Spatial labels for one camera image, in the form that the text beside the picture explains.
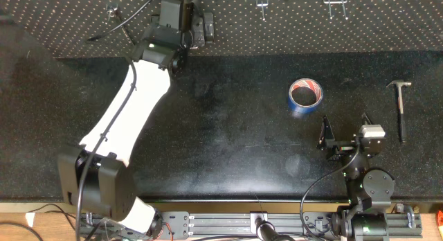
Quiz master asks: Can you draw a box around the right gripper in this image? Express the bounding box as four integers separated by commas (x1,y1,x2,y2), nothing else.
317,112,386,161

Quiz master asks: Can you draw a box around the black pegboard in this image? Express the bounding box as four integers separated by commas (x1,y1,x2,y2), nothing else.
0,0,443,59

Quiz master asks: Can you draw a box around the roll of blue tape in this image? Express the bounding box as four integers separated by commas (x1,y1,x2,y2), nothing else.
287,78,324,114

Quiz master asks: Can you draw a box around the hammer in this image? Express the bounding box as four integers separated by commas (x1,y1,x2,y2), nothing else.
386,79,413,144

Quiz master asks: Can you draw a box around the metal hook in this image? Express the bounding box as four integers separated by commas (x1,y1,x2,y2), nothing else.
322,0,349,21
255,0,269,22
105,3,118,22

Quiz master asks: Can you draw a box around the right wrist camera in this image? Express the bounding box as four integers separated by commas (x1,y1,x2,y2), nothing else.
358,125,386,139

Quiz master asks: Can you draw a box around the black cable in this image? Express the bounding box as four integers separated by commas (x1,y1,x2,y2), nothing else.
299,139,361,240
75,0,163,241

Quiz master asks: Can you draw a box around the mounting rail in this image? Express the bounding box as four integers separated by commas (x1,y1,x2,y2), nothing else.
78,203,423,241

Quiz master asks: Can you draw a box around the thin black wire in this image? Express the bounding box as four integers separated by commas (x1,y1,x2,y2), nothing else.
0,222,44,241
23,203,78,223

